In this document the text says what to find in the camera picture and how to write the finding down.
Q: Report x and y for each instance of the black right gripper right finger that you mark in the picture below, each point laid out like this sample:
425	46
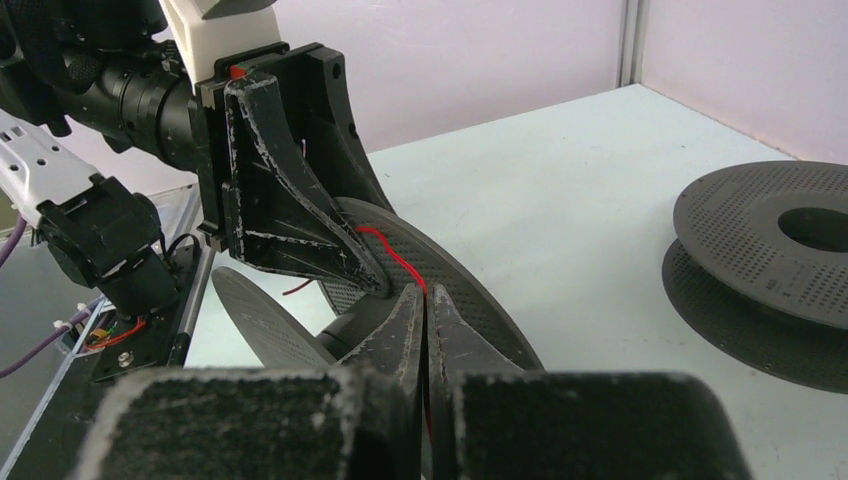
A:
491	419

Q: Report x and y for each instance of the dark grey spool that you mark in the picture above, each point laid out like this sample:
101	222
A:
758	267
279	340

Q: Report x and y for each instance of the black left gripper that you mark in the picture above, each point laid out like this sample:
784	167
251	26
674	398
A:
283	218

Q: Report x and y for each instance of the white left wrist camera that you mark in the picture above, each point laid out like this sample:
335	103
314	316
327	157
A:
208	31

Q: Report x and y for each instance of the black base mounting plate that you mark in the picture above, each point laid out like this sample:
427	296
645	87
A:
111	347

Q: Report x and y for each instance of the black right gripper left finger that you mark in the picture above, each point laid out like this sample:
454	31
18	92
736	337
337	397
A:
361	418

